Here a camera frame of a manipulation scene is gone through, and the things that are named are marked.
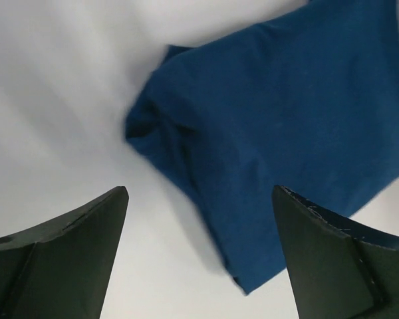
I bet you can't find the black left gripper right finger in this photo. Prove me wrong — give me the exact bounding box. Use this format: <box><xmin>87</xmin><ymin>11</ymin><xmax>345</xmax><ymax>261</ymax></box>
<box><xmin>272</xmin><ymin>185</ymin><xmax>399</xmax><ymax>319</ymax></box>

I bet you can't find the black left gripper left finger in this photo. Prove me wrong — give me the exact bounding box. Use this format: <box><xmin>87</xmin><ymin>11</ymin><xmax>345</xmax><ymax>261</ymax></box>
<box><xmin>0</xmin><ymin>186</ymin><xmax>129</xmax><ymax>319</ymax></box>

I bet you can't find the navy blue printed t-shirt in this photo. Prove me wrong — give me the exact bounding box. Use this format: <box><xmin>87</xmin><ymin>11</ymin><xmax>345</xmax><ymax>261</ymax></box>
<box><xmin>125</xmin><ymin>0</ymin><xmax>399</xmax><ymax>293</ymax></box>

